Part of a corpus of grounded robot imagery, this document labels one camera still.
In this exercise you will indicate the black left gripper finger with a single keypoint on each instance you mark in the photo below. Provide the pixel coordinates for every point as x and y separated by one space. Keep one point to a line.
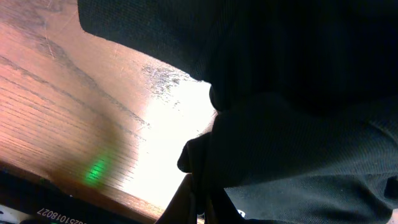
182 207

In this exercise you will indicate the black polo shirt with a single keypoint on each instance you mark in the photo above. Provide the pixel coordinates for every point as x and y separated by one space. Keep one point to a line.
306 96

